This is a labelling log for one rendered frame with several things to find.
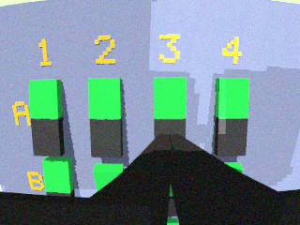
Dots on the light blue switch panel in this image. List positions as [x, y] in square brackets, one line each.
[86, 85]

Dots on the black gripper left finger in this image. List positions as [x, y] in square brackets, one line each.
[137, 196]

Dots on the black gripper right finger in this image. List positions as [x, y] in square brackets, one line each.
[206, 191]

